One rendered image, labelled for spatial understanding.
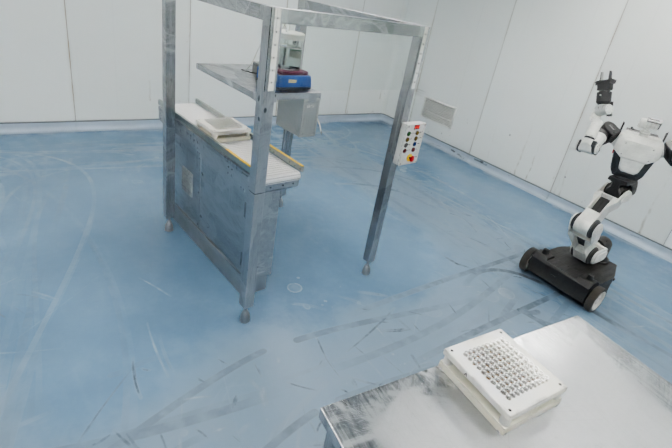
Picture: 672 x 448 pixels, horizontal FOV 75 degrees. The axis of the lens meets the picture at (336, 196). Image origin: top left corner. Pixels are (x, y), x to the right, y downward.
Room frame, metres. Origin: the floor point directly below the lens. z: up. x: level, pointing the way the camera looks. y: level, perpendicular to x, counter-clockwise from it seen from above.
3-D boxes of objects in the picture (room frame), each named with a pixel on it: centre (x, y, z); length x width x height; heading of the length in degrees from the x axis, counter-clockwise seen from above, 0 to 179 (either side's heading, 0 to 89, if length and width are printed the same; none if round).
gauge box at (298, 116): (2.25, 0.28, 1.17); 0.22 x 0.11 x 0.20; 45
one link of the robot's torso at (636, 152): (3.07, -2.01, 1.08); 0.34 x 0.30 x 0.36; 62
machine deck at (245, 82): (2.29, 0.51, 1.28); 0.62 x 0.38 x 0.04; 45
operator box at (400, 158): (2.62, -0.38, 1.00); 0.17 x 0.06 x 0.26; 135
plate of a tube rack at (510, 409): (0.96, -0.56, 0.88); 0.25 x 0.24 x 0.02; 124
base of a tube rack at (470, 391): (0.96, -0.56, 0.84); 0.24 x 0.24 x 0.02; 34
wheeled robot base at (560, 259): (3.02, -1.96, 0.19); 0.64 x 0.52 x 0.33; 129
